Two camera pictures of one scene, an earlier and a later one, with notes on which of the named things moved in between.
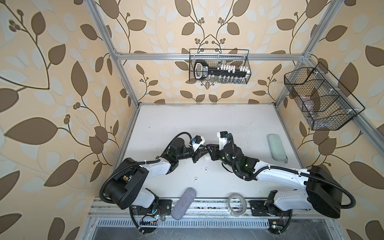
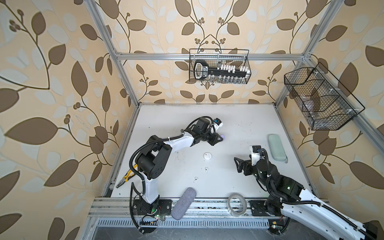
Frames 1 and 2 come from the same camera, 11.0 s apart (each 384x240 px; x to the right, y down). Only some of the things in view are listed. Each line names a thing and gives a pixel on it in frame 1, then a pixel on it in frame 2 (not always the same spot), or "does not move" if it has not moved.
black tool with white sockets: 201,69 does not move
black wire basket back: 219,65 does not move
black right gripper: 215,148 to 247,164
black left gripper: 198,154 to 215,140
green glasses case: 277,148 does not move
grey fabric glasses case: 183,203 does not move
